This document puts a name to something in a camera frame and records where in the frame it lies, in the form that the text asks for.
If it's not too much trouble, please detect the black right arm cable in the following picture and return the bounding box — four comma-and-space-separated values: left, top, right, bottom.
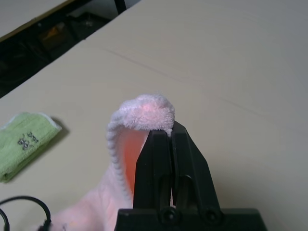
0, 196, 53, 231

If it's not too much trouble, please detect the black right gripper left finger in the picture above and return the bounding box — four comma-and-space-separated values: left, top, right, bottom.
133, 130, 172, 210

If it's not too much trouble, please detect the pink towel with embroidery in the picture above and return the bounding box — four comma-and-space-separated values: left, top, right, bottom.
51, 93, 176, 231

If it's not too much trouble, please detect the green folded towel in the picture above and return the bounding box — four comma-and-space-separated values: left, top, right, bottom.
0, 112, 62, 183

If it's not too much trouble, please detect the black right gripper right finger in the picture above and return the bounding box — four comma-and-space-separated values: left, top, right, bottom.
170, 120, 221, 210

